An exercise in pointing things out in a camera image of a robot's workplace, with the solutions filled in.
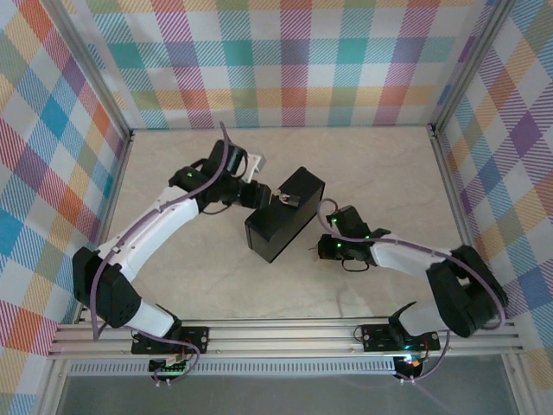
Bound thin black right gripper cable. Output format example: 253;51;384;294
340;258;372;273

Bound aluminium mounting rail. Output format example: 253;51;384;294
46;317;526;360

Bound circuit board with green lights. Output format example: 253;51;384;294
149;357;192;376

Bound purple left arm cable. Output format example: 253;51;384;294
91;121;203;388

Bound aluminium frame post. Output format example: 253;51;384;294
41;0;136;146
430;0;519;135

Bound black box with starry print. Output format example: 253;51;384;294
244;166;327;265

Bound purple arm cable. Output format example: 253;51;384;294
91;121;203;388
316;197;507;384

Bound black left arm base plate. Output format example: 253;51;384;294
131;326;211;356

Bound aluminium table side rail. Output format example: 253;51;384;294
429;124;496;319
36;129;136;415

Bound small metal padlock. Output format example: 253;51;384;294
275;188;302;212

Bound slotted grey cable duct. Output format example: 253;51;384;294
68;356;398;378

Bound round black controller board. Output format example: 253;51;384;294
395;354;427;378

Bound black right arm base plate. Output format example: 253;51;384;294
360;322;442;352

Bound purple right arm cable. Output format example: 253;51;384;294
316;197;507;384

